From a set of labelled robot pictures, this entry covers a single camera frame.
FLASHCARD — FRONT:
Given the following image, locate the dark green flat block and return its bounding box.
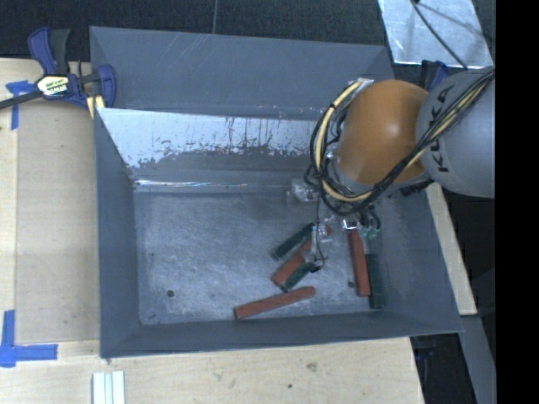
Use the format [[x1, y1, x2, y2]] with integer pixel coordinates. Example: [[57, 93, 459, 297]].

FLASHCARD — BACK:
[[270, 221, 317, 262], [279, 261, 322, 293], [363, 252, 387, 310]]

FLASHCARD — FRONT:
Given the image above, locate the red-brown flat block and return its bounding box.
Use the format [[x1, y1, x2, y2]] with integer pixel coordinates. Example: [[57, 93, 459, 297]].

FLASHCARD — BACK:
[[233, 285, 317, 322], [270, 239, 315, 288], [346, 227, 372, 298]]

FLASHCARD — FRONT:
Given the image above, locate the grey metal bin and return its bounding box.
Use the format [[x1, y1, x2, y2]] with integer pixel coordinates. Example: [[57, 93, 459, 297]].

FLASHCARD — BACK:
[[88, 25, 465, 359]]

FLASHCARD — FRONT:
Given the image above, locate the pale wood flat board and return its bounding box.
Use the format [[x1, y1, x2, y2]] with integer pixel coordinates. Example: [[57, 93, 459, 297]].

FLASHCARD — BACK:
[[14, 98, 102, 345]]

